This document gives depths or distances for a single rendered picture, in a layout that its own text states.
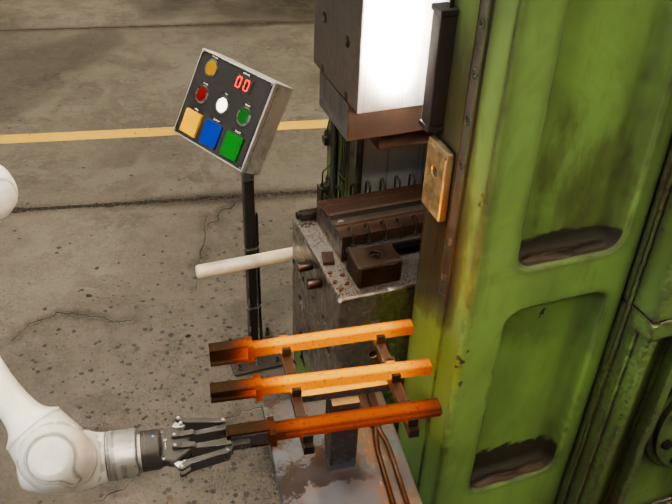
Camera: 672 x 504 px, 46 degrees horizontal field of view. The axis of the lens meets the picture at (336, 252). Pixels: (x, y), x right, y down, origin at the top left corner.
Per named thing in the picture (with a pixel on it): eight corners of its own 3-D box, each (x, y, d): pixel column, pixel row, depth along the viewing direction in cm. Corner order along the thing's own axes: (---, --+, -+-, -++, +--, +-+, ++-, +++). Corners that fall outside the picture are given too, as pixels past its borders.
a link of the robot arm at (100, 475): (113, 486, 149) (105, 487, 136) (26, 500, 145) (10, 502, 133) (108, 428, 151) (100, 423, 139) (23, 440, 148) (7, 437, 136)
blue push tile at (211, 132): (213, 150, 238) (221, 126, 237) (198, 141, 243) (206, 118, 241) (217, 150, 240) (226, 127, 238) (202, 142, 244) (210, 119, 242)
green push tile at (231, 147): (234, 162, 233) (243, 138, 231) (218, 153, 237) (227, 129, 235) (238, 163, 234) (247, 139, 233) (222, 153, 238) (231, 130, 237)
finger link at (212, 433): (173, 451, 149) (172, 446, 150) (231, 439, 152) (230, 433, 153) (171, 437, 146) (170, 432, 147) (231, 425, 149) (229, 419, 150)
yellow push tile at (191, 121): (192, 138, 244) (201, 115, 242) (178, 129, 248) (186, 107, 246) (197, 138, 245) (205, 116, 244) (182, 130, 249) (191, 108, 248)
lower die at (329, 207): (341, 261, 206) (342, 235, 201) (316, 220, 221) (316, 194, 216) (482, 233, 219) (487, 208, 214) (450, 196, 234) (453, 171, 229)
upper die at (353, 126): (346, 141, 185) (348, 104, 179) (318, 105, 200) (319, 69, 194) (503, 118, 198) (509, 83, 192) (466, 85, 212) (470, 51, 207)
